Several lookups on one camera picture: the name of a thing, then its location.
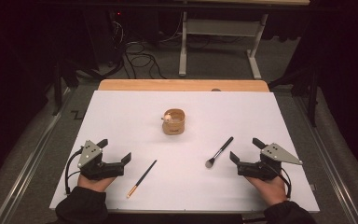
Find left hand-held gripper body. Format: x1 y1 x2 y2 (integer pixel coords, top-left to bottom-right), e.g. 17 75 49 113
77 140 126 181

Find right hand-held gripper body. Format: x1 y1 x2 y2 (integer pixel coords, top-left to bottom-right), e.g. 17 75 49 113
237 143 303 181

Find fluffy black silver-ferrule makeup brush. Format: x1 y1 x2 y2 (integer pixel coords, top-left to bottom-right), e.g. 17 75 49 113
204 135 235 170

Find thin black gold-ferrule makeup brush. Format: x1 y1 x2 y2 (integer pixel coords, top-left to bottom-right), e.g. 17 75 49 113
126 159 158 200

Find tan bear brush holder cup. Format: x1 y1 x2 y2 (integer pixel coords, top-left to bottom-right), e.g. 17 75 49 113
162 107 186 136

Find person's left hand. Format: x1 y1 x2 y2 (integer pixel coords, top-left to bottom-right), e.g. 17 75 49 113
77 175 117 193

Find person's right hand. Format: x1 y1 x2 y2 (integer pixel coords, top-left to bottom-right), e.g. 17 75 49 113
245 174 288 207

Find white table cover sheet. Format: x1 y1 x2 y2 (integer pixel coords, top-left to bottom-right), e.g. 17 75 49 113
48 90 321 214

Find black stand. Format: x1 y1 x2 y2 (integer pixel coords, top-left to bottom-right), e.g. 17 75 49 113
268 66 321 128
52 59 78 116

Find light wooden table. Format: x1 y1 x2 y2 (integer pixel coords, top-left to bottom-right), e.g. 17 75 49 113
97 78 270 93

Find dark computer tower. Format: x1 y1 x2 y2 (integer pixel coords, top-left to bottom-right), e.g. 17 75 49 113
83 8 129 69

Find right hand-held gripper black cable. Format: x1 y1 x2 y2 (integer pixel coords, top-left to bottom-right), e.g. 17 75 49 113
269 161 293 200

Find hand-held gripper black cable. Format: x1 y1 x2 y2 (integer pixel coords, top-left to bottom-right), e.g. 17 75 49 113
64 147 85 195
269 161 293 200

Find left hand-held gripper black cable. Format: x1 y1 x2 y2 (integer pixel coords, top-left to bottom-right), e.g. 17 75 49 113
64 147 85 195

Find metal floor rail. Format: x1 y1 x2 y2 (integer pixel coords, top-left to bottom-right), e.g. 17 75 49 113
0 87 76 224
293 96 358 224

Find black floor cables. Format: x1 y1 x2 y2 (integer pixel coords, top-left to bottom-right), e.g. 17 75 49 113
108 18 169 80

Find white metal desk frame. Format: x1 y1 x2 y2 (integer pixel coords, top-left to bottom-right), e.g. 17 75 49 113
178 10 269 80

